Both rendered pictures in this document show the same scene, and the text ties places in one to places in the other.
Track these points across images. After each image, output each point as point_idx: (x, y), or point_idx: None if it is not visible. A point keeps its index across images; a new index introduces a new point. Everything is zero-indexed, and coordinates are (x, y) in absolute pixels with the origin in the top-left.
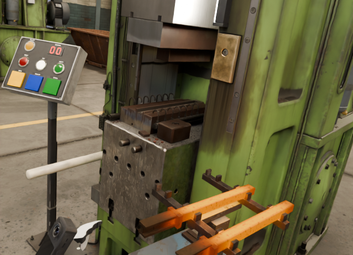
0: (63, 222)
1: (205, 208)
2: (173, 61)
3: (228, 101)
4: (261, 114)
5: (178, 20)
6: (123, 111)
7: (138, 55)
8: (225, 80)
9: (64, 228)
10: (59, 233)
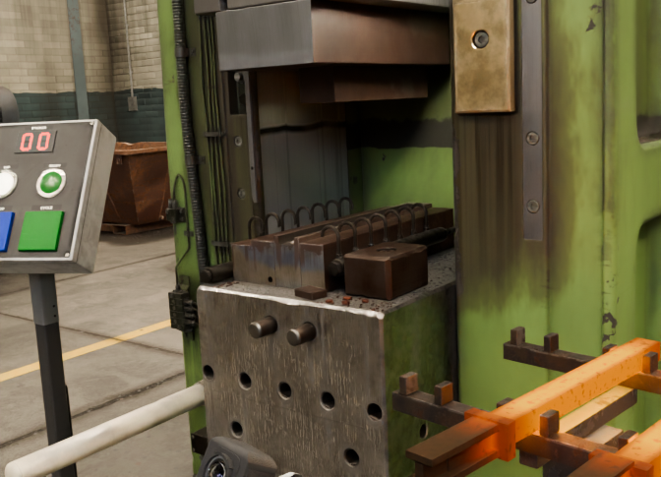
0: (231, 446)
1: (559, 401)
2: (346, 99)
3: (514, 160)
4: (611, 168)
5: None
6: (241, 254)
7: (249, 112)
8: (497, 108)
9: (243, 459)
10: (229, 475)
